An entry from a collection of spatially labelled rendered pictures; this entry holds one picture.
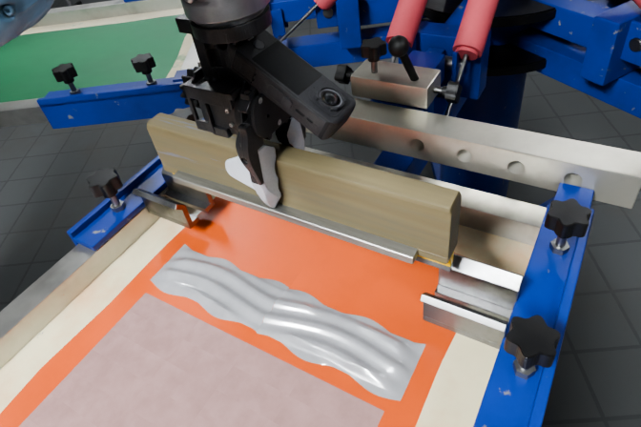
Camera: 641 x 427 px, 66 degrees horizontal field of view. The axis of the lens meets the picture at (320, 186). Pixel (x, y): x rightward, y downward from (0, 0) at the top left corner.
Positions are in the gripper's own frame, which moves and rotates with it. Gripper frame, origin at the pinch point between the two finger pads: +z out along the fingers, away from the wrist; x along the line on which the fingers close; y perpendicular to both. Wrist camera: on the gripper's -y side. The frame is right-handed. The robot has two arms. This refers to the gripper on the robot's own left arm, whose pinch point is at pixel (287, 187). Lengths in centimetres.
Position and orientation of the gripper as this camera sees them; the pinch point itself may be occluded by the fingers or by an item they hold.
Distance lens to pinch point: 55.2
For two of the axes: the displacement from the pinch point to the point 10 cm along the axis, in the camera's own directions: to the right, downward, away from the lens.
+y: -8.6, -2.5, 4.5
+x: -5.0, 6.2, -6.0
